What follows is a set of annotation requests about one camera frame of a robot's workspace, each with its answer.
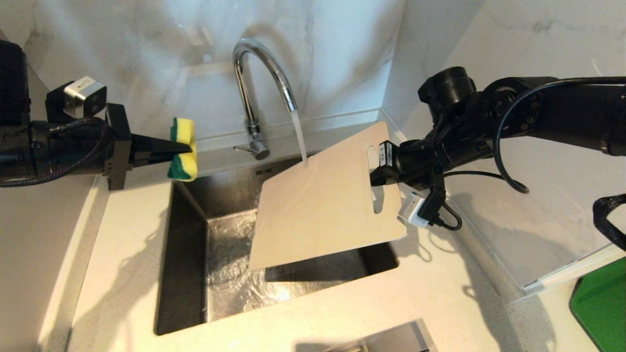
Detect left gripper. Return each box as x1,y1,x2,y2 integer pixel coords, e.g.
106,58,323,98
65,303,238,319
28,103,193,191

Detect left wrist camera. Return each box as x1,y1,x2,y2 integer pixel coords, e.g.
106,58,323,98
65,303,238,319
45,76,108,124

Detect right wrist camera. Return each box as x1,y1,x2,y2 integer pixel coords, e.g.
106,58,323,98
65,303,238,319
397,188,447,229

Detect green plastic board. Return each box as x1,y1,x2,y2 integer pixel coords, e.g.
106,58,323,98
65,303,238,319
568,256,626,352

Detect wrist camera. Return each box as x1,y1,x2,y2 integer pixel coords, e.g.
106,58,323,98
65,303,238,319
397,188,447,229
45,76,108,124

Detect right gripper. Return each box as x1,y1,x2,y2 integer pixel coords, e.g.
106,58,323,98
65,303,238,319
370,139,447,192

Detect black cable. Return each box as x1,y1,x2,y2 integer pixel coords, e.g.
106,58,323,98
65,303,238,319
492,77,626,195
0,116,111,189
592,194,626,253
430,170,505,231

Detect clear acrylic splash guard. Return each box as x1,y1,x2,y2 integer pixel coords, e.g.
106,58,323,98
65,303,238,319
379,108,626,305

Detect beige cutting board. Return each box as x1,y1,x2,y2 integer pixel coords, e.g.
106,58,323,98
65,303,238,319
248,121,408,271

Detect stainless steel sink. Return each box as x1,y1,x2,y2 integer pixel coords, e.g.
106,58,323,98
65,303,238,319
154,155,400,337

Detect chrome gooseneck faucet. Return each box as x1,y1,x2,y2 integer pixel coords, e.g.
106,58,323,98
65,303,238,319
232,38,299,161

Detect yellow and green sponge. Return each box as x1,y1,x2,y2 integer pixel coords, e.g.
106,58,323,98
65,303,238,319
167,117,199,183

